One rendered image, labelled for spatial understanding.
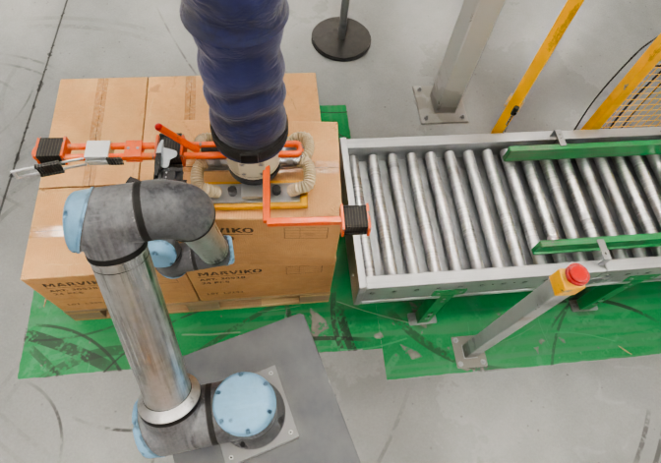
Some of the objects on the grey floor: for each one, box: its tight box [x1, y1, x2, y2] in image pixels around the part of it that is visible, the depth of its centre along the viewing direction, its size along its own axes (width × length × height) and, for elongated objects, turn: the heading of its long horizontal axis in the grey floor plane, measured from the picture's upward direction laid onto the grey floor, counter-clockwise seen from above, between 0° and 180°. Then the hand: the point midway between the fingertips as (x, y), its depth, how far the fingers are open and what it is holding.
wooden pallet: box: [63, 291, 331, 320], centre depth 255 cm, size 120×100×14 cm
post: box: [461, 268, 585, 359], centre depth 194 cm, size 7×7×100 cm
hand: (162, 150), depth 152 cm, fingers open, 7 cm apart
